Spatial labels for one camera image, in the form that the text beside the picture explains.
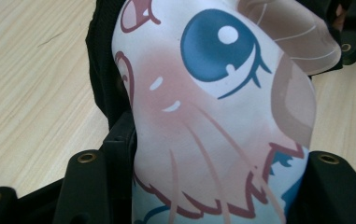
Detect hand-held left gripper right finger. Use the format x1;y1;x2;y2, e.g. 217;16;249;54
286;150;356;224

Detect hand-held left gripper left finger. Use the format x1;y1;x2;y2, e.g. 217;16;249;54
52;110;137;224

